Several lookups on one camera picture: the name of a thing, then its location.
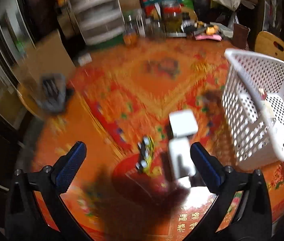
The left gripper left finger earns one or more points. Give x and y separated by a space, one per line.
35 209

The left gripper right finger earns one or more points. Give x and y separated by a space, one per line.
253 219

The white charger with prongs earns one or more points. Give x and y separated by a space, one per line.
181 165

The white square charger block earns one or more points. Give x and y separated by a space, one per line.
183 123

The white perforated plastic basket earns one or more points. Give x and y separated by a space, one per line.
253 103

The yellow toy race car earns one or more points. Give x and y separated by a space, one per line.
146 155

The grey black phone stand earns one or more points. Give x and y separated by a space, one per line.
52 89

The red patterned tablecloth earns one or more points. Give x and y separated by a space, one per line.
128 92

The brown cardboard box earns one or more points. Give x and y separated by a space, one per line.
47 57

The wooden chair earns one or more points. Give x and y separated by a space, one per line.
269 44

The orange jar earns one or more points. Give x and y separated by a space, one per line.
130 35

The glass jar red lid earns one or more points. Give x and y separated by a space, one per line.
171 15

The white plastic drawer tower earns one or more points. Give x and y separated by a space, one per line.
98 20

